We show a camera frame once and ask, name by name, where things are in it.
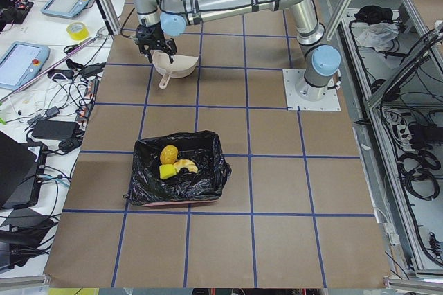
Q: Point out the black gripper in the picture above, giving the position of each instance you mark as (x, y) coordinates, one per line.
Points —
(154, 37)

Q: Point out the beige plastic dustpan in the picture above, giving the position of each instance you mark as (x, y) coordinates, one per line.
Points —
(182, 66)

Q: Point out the brown potato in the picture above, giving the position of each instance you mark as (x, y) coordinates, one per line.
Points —
(169, 154)

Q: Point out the croissant bread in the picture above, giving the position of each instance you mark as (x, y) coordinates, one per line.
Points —
(187, 164)

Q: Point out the yellow green sponge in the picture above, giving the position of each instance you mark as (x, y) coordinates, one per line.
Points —
(166, 171)

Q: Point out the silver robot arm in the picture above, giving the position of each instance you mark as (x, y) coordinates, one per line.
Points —
(160, 21)

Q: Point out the black bag lined bin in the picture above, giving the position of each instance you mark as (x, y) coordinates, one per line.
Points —
(203, 148)

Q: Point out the yellow tape roll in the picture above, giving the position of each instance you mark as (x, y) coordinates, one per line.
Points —
(77, 31)

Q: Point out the blue teach pendant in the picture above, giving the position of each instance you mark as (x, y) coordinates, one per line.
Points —
(64, 8)
(21, 63)

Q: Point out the black power brick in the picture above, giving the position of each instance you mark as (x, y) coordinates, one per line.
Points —
(55, 130)

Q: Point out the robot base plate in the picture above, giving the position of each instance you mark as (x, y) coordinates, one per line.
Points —
(302, 97)

